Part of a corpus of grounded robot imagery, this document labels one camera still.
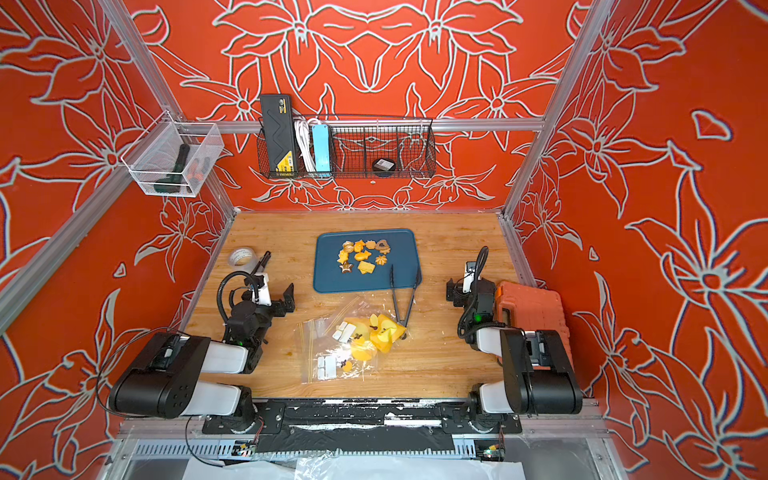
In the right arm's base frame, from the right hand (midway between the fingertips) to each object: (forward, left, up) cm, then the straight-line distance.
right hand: (463, 276), depth 92 cm
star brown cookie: (+6, +38, -5) cm, 39 cm away
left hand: (-4, +58, +2) cm, 58 cm away
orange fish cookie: (+11, +34, -5) cm, 36 cm away
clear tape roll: (+11, +76, -6) cm, 77 cm away
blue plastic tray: (+14, +18, -7) cm, 24 cm away
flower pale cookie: (+17, +30, -5) cm, 35 cm away
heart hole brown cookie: (+16, +26, -4) cm, 30 cm away
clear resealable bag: (-14, +30, -3) cm, 33 cm away
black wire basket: (+39, +17, +23) cm, 49 cm away
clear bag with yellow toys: (-21, +36, -3) cm, 42 cm away
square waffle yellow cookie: (+7, +31, -5) cm, 32 cm away
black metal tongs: (-14, +19, -5) cm, 24 cm away
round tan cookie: (+16, +38, -4) cm, 42 cm away
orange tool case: (-8, -17, -3) cm, 19 cm away
